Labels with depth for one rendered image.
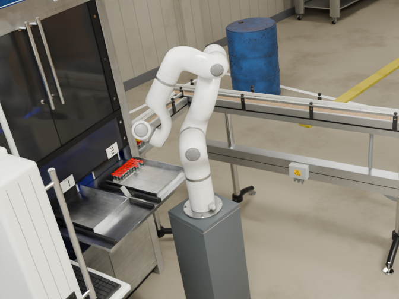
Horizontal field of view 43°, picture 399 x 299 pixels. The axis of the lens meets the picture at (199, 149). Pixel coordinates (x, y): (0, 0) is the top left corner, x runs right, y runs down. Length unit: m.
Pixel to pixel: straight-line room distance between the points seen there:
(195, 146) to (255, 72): 3.20
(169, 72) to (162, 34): 4.51
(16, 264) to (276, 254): 2.05
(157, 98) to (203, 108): 0.20
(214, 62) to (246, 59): 3.25
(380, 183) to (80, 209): 1.74
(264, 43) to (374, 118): 2.43
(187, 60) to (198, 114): 0.25
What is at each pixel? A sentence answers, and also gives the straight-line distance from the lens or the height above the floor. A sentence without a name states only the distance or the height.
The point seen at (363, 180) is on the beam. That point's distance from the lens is 3.23.
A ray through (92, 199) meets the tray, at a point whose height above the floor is 0.88.
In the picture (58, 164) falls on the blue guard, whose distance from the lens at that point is 2.52.
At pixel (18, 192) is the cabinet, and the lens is 1.68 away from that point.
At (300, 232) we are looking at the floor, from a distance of 3.61.
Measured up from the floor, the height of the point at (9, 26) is 1.82.
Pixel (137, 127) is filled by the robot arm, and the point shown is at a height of 1.36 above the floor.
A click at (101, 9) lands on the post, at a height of 1.74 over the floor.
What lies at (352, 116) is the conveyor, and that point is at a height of 0.93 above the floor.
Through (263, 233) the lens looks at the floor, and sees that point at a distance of 3.62.
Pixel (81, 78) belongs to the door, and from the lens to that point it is 2.57.
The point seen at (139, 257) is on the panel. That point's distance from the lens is 3.20.
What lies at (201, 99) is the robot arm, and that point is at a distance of 2.13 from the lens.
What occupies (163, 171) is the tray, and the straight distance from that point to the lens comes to 2.76.
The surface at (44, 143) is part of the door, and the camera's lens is 2.46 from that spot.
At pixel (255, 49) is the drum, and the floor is 0.61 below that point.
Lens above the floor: 2.29
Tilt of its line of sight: 29 degrees down
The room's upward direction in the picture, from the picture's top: 9 degrees counter-clockwise
